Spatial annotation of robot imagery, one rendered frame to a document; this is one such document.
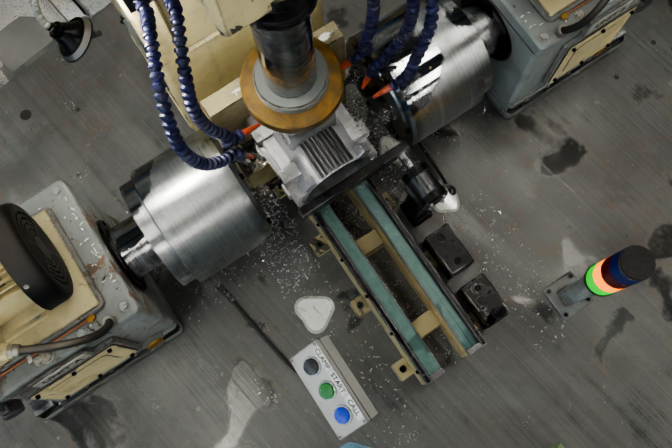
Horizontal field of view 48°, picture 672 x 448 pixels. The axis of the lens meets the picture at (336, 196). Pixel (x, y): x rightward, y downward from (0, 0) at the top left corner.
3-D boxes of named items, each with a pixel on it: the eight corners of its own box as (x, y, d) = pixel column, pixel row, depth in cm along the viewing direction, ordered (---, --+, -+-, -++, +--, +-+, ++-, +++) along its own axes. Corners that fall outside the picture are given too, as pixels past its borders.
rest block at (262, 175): (238, 171, 173) (230, 154, 161) (264, 154, 174) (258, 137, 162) (252, 192, 171) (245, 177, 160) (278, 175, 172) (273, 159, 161)
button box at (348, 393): (300, 353, 142) (286, 360, 137) (327, 333, 139) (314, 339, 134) (351, 432, 138) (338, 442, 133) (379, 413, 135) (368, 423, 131)
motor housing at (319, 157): (250, 142, 162) (237, 109, 143) (324, 96, 164) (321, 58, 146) (301, 217, 157) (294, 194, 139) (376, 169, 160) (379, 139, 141)
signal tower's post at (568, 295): (541, 290, 164) (603, 255, 124) (570, 270, 165) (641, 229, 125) (564, 321, 162) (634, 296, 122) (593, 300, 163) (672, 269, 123)
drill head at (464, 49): (312, 91, 165) (306, 39, 141) (465, -3, 170) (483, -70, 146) (377, 182, 159) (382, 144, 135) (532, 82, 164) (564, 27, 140)
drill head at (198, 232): (84, 233, 158) (36, 204, 134) (233, 141, 162) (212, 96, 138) (143, 334, 152) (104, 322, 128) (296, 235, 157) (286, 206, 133)
